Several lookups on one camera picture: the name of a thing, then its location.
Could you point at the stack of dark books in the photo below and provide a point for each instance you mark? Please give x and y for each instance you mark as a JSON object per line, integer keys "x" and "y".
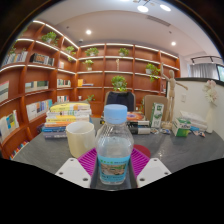
{"x": 139, "y": 127}

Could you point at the ceiling air vent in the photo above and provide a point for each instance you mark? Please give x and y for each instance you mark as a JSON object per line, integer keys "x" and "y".
{"x": 158, "y": 20}

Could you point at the beige chair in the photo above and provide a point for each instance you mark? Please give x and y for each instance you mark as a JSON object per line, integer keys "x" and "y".
{"x": 150, "y": 105}

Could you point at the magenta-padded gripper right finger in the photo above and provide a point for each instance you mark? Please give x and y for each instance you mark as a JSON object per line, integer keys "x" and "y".
{"x": 151, "y": 170}

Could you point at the stack of white papers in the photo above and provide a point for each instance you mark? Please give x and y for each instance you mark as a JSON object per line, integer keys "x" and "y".
{"x": 195, "y": 120}

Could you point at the cream ceramic mug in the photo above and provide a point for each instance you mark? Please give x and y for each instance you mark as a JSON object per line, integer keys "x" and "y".
{"x": 80, "y": 140}

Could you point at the chair with dark back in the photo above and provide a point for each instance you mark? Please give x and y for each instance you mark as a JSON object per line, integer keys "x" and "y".
{"x": 120, "y": 98}

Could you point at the window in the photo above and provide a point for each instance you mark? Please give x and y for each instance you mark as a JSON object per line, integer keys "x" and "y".
{"x": 220, "y": 73}

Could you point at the black track light rail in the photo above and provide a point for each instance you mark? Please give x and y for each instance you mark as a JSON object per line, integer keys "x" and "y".
{"x": 206, "y": 57}

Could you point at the grey curtain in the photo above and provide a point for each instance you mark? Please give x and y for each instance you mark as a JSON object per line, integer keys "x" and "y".
{"x": 203, "y": 70}

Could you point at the wooden artist mannequin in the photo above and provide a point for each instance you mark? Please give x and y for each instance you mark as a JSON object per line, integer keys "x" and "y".
{"x": 171, "y": 96}

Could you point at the wooden shelf unit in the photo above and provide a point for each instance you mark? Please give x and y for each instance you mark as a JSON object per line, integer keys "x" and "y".
{"x": 96, "y": 80}

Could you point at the white vase with flowers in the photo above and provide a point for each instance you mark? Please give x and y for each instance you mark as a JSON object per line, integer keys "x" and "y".
{"x": 210, "y": 120}

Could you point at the green-white cardboard box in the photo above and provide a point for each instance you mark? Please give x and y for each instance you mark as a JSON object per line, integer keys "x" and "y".
{"x": 181, "y": 127}

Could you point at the clear blue-capped water bottle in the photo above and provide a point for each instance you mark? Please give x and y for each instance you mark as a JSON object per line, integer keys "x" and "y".
{"x": 114, "y": 146}

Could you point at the recessed ceiling downlight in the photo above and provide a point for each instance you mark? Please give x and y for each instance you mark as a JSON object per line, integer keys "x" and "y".
{"x": 88, "y": 32}
{"x": 173, "y": 43}

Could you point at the stack of colourful books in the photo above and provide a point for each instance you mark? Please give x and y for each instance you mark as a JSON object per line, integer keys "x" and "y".
{"x": 66, "y": 120}

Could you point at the white wall switch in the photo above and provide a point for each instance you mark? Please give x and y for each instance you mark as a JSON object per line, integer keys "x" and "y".
{"x": 183, "y": 98}

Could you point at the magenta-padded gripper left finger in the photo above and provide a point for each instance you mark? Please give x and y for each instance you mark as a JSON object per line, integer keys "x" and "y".
{"x": 75, "y": 171}

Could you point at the tall green-white carton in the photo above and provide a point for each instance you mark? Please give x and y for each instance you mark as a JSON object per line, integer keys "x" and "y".
{"x": 157, "y": 116}

